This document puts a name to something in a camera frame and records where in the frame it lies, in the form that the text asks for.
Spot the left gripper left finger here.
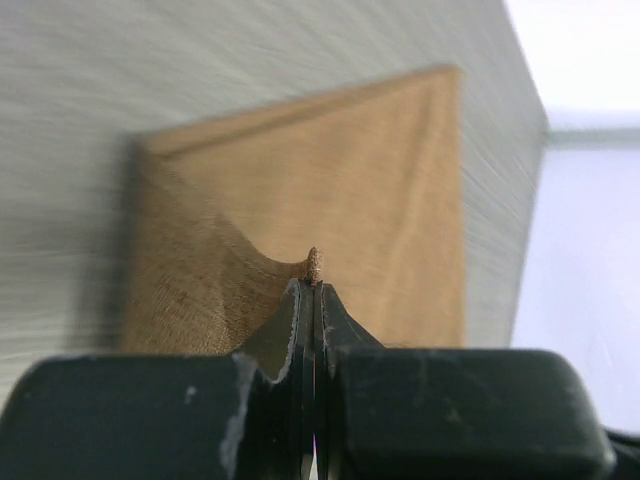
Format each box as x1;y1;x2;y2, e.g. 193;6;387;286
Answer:
1;280;314;479

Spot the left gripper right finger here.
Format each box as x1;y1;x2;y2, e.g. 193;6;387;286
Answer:
314;284;616;479

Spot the brown cloth napkin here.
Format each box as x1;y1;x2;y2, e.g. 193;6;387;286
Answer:
120;66;466;354

